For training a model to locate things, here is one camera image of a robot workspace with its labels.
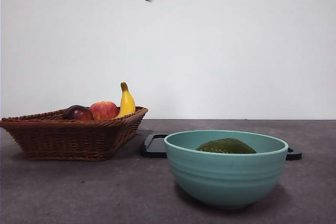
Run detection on green avocado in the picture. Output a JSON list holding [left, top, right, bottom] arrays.
[[196, 137, 257, 154]]

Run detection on teal ceramic bowl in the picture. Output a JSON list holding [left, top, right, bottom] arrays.
[[164, 129, 289, 210]]

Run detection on yellow banana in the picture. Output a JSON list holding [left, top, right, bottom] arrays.
[[115, 81, 137, 119]]

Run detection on red apple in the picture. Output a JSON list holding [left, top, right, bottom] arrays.
[[88, 100, 119, 121]]

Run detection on dark red plum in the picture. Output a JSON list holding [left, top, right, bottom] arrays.
[[61, 104, 94, 121]]

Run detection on black rectangular tray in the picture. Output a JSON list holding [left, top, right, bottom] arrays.
[[142, 133, 303, 161]]

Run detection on brown wicker basket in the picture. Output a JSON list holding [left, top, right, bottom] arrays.
[[0, 106, 149, 162]]

